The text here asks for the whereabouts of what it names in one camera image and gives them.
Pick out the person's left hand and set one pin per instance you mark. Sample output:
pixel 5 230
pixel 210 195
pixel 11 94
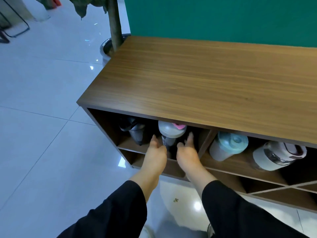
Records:
pixel 154 158

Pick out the person's right hand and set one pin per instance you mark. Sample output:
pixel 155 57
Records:
pixel 189 156

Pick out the grey pink lid bottle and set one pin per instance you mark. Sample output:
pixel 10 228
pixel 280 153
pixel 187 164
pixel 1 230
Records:
pixel 171 131

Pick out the black shaker bottle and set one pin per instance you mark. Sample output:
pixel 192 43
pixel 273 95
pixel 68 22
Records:
pixel 136 132

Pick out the light blue lid bottle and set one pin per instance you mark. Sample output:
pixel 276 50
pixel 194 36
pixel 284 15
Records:
pixel 227 144

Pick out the brown wooden cabinet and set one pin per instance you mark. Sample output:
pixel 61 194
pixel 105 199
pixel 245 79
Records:
pixel 210 84

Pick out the white sleeve glass bottle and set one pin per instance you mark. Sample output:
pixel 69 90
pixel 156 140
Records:
pixel 272 156

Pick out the person's left forearm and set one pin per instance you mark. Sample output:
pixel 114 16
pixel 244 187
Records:
pixel 111 213

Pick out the person's right forearm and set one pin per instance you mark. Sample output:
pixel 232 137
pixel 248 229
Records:
pixel 237 215

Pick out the grey round plant pot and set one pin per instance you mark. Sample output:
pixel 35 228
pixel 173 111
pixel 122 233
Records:
pixel 104 50

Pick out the large-leaf green plant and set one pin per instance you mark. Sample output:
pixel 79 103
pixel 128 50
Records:
pixel 115 24

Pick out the green backdrop cloth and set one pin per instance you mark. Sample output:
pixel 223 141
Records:
pixel 223 19

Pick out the white plant pot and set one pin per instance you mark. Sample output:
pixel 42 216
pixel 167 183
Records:
pixel 42 14

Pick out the black metal stool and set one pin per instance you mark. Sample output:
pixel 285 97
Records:
pixel 24 28

